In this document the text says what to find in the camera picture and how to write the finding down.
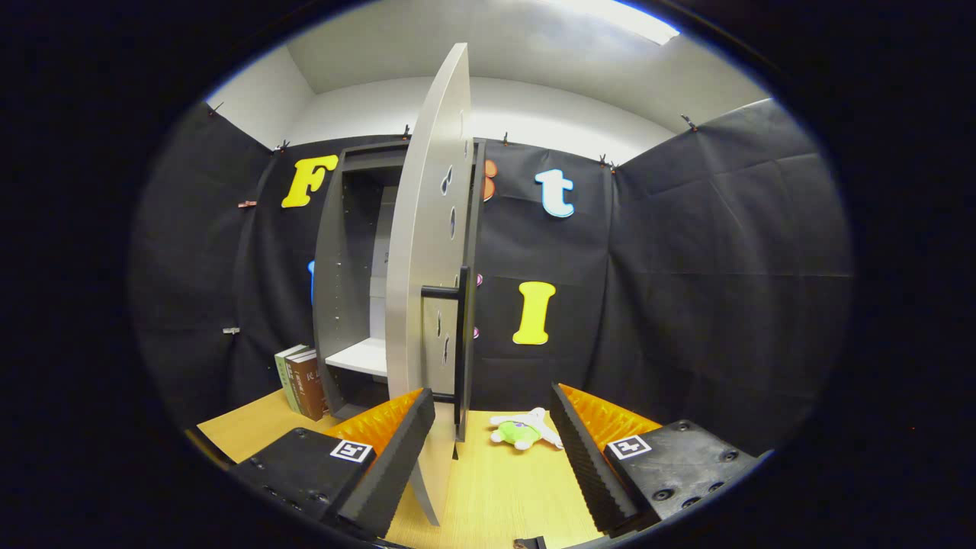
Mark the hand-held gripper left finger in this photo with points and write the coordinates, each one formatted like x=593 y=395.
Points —
x=393 y=473

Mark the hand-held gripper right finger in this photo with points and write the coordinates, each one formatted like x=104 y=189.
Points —
x=591 y=473

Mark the green and white plush toy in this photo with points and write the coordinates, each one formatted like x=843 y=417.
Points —
x=515 y=435

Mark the thick brown book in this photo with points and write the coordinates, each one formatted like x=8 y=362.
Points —
x=311 y=389

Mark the white cabinet shelf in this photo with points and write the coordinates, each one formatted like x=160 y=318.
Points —
x=362 y=357

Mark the thin brown book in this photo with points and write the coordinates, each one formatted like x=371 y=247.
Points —
x=290 y=385

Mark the dark grey cabinet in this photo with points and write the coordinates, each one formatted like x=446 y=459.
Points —
x=328 y=290

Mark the black backdrop cloth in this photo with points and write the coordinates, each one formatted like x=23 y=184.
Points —
x=686 y=267

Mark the long ceiling light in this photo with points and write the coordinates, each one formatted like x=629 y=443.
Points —
x=633 y=19

